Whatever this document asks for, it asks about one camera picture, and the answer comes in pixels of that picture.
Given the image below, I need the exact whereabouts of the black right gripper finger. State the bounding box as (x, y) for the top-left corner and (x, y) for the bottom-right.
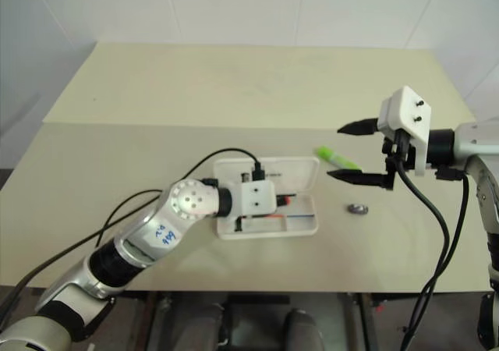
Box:
(337, 118), (379, 137)
(327, 168), (388, 186)

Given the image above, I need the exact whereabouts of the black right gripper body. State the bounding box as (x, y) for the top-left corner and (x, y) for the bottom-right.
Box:
(381, 129), (416, 191)

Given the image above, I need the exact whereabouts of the green marker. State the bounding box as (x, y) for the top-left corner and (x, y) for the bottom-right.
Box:
(315, 145), (362, 172)

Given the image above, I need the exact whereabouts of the white plastic pencil case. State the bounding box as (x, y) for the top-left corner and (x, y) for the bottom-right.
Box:
(213, 155), (320, 240)

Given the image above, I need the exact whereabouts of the thin orange pen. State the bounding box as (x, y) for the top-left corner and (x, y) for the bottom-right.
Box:
(242, 214), (288, 222)

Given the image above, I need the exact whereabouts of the dark rounded shape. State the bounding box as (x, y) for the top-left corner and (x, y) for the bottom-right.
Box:
(281, 307), (325, 351)

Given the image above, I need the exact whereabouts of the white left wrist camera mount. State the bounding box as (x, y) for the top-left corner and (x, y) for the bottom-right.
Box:
(239, 182), (277, 216)

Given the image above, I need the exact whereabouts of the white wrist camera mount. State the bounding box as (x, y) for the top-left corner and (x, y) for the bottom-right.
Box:
(239, 182), (277, 216)
(377, 85), (433, 177)

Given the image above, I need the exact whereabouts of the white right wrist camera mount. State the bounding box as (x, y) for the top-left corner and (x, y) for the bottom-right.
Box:
(377, 85), (433, 177)

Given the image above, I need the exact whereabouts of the black left wrist camera cable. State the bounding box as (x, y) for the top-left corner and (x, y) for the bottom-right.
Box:
(0, 148), (268, 323)

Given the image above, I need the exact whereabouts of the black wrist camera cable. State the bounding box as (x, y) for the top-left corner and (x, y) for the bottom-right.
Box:
(0, 148), (268, 323)
(391, 130), (453, 351)

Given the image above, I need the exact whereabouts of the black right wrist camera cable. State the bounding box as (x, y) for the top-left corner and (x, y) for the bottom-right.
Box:
(391, 130), (453, 351)

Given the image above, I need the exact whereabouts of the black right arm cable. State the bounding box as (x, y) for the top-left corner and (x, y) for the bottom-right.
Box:
(434, 166), (471, 278)

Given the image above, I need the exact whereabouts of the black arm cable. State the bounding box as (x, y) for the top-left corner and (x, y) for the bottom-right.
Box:
(434, 166), (471, 278)
(94, 176), (219, 247)

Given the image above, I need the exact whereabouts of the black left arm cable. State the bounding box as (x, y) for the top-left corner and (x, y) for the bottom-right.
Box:
(94, 176), (219, 247)

